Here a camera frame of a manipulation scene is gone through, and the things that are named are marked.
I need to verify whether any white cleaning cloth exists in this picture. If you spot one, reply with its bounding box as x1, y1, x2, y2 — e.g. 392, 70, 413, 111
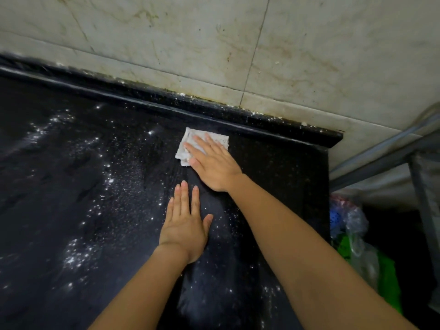
175, 127, 230, 167

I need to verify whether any person's left forearm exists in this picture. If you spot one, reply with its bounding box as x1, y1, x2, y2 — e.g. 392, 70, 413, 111
88, 243, 190, 330

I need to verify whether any grey metal rack frame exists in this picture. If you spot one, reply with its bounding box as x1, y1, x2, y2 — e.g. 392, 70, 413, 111
329, 110, 440, 308

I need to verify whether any green plastic bag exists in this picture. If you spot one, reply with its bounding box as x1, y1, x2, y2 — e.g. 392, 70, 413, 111
335, 234, 403, 315

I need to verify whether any person's right hand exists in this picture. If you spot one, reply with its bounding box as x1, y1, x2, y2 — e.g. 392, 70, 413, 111
183, 133, 243, 192

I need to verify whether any scattered white powder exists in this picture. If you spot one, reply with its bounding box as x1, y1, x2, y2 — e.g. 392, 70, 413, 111
0, 103, 286, 330

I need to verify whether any person's right forearm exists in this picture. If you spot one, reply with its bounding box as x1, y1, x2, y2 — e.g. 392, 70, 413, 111
223, 173, 419, 330

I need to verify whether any clear plastic bag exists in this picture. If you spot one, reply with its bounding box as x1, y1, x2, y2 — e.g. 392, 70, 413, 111
329, 195, 381, 290

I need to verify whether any person's left hand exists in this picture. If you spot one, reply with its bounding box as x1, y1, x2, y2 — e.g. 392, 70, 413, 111
158, 180, 214, 264

